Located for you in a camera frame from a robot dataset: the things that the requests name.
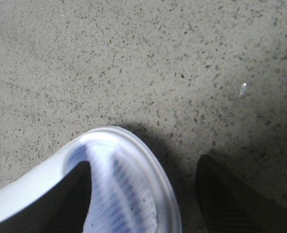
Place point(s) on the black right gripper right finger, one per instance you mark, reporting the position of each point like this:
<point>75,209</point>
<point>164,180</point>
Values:
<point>228,205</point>

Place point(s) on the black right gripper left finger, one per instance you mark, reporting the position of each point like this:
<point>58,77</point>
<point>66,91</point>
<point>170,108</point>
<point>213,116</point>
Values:
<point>64,208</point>

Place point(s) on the light blue slipper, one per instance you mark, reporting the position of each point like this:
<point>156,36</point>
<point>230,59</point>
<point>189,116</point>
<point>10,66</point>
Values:
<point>130,191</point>

